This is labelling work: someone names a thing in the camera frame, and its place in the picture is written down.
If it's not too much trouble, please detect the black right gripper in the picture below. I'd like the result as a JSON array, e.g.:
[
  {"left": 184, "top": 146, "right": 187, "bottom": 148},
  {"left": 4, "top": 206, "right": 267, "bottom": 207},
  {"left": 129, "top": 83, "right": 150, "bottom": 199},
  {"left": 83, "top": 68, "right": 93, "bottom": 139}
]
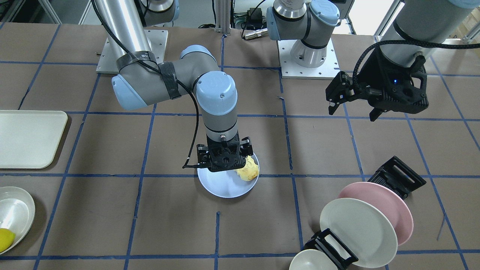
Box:
[{"left": 196, "top": 134, "right": 254, "bottom": 172}]

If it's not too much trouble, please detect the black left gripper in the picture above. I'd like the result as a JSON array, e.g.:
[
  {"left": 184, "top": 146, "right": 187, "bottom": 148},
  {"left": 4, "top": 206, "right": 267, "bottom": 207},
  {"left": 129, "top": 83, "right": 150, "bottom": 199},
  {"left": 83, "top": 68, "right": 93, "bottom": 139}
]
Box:
[{"left": 325, "top": 48, "right": 429, "bottom": 122}]

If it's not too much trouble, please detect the light blue plate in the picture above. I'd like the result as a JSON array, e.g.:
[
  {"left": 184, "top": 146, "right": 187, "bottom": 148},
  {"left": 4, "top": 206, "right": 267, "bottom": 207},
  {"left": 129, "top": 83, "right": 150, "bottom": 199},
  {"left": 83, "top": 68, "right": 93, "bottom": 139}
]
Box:
[{"left": 197, "top": 154, "right": 259, "bottom": 198}]

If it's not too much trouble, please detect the bread roll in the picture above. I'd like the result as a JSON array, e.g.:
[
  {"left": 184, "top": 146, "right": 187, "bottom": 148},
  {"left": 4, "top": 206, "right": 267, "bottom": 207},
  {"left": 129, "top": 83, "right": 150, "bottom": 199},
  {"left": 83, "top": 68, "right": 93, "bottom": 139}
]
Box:
[{"left": 234, "top": 156, "right": 260, "bottom": 182}]

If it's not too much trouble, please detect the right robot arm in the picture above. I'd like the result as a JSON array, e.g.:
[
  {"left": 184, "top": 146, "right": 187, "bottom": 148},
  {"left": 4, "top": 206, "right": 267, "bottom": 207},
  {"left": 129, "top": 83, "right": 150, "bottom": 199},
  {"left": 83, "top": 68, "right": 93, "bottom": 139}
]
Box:
[{"left": 91, "top": 0, "right": 254, "bottom": 172}]

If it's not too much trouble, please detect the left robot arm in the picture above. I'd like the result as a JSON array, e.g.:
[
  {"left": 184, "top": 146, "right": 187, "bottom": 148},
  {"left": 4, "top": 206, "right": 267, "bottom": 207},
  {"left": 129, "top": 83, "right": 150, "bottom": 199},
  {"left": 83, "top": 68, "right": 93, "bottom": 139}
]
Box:
[{"left": 266, "top": 0, "right": 479, "bottom": 121}]

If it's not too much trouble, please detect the pink plate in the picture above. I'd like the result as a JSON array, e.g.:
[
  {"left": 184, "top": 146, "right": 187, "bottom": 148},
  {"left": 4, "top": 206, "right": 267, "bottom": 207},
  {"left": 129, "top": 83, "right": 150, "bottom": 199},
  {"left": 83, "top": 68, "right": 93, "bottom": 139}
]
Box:
[{"left": 338, "top": 182, "right": 414, "bottom": 246}]

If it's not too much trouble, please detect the pale green plate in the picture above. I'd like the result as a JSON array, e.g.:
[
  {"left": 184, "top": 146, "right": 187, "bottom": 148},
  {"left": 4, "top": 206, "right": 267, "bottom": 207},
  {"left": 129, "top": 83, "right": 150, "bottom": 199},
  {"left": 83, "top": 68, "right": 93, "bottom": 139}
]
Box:
[{"left": 319, "top": 198, "right": 398, "bottom": 268}]

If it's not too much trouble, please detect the black dish rack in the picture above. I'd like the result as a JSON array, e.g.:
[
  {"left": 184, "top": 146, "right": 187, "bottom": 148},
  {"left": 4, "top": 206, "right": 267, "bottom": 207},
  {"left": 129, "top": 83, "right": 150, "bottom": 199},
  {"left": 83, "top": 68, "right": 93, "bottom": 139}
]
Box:
[{"left": 302, "top": 156, "right": 426, "bottom": 270}]

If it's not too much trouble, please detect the silver metal connector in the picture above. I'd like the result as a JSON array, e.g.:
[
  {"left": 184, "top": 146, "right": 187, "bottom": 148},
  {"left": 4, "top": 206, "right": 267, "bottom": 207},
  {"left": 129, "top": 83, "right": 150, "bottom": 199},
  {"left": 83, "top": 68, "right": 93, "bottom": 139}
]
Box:
[{"left": 242, "top": 28, "right": 269, "bottom": 41}]

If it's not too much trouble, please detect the cream bowl by rack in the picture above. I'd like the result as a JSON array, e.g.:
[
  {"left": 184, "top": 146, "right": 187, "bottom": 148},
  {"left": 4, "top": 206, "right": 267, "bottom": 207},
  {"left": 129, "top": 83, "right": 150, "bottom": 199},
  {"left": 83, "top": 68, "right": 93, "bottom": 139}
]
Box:
[{"left": 289, "top": 249, "right": 338, "bottom": 270}]

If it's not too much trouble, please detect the black power adapter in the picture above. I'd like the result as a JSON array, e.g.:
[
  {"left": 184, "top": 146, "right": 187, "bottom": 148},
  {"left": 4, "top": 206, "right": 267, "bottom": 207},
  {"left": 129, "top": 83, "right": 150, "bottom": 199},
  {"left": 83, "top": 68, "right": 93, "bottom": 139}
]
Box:
[{"left": 247, "top": 7, "right": 263, "bottom": 22}]

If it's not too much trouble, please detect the cream plastic tray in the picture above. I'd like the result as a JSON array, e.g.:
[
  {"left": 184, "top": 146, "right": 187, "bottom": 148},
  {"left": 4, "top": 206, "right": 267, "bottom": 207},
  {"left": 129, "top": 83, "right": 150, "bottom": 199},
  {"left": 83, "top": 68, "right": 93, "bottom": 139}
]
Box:
[{"left": 0, "top": 110, "right": 68, "bottom": 169}]

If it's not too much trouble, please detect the white bowl with lemon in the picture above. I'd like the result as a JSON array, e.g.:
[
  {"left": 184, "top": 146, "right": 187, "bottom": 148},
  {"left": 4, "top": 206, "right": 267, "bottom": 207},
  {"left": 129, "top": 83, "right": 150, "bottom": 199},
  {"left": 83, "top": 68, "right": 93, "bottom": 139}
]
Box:
[{"left": 0, "top": 186, "right": 36, "bottom": 254}]

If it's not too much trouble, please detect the yellow lemon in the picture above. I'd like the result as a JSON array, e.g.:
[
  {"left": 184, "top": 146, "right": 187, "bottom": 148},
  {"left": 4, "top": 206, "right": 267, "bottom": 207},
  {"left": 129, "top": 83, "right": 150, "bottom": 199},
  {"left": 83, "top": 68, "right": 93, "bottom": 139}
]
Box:
[{"left": 0, "top": 228, "right": 16, "bottom": 253}]

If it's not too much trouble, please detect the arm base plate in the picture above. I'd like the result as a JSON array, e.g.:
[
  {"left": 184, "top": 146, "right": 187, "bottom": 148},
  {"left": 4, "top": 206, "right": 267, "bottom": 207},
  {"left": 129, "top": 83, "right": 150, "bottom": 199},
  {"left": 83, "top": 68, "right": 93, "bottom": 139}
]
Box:
[
  {"left": 277, "top": 39, "right": 340, "bottom": 79},
  {"left": 96, "top": 29, "right": 169, "bottom": 74}
]

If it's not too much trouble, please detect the aluminium frame post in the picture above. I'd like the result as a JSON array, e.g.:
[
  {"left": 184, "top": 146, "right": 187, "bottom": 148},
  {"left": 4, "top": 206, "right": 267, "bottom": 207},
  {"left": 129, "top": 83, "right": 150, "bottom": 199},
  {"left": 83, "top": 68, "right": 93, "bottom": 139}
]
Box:
[{"left": 214, "top": 0, "right": 233, "bottom": 36}]

